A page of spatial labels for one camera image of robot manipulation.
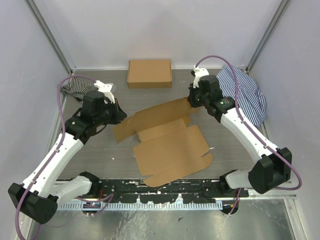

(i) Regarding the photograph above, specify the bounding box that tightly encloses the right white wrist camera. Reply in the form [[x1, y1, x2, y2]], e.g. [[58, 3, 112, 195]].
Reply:
[[192, 65, 209, 89]]

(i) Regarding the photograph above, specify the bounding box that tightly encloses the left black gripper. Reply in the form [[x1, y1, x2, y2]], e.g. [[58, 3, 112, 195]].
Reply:
[[95, 98, 128, 127]]

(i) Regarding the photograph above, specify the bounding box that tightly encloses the black white striped cloth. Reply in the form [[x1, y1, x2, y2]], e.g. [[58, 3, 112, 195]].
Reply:
[[60, 77, 98, 103]]

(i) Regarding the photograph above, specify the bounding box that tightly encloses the folded brown cardboard box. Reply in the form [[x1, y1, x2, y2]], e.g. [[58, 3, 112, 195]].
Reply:
[[127, 59, 172, 89]]

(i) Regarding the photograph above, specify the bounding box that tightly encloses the aluminium corner post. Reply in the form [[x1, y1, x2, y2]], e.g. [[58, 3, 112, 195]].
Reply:
[[245, 0, 292, 73], [24, 0, 74, 75]]

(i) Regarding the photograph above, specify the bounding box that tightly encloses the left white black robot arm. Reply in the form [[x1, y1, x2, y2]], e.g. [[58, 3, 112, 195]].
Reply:
[[8, 90, 127, 225]]

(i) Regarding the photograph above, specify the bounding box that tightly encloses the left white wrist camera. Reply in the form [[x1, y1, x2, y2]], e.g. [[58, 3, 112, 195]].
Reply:
[[94, 80, 116, 104]]

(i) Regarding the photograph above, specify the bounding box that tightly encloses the aluminium rail front bar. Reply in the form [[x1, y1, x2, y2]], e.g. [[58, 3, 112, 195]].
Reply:
[[49, 184, 297, 201]]

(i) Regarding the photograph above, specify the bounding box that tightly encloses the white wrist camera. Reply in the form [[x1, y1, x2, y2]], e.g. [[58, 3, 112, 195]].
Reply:
[[94, 80, 116, 104], [192, 65, 209, 89]]

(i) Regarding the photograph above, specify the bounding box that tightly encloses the right aluminium corner post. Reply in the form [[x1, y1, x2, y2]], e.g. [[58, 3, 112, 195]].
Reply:
[[245, 0, 292, 73]]

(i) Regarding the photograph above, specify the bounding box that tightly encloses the blue white striped cloth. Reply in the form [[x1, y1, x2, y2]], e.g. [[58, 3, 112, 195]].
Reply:
[[217, 65, 267, 128]]

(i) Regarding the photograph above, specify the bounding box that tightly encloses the grey slotted cable duct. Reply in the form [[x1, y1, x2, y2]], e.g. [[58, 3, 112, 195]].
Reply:
[[58, 200, 223, 212]]

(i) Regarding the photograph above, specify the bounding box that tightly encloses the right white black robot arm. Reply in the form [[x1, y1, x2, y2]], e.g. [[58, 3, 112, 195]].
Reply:
[[187, 74, 292, 198]]

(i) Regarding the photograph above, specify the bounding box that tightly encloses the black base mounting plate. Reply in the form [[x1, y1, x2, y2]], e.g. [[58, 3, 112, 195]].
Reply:
[[81, 178, 238, 204]]

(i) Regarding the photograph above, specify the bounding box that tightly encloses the left aluminium corner post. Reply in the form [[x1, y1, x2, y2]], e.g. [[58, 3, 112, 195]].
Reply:
[[24, 0, 74, 75]]

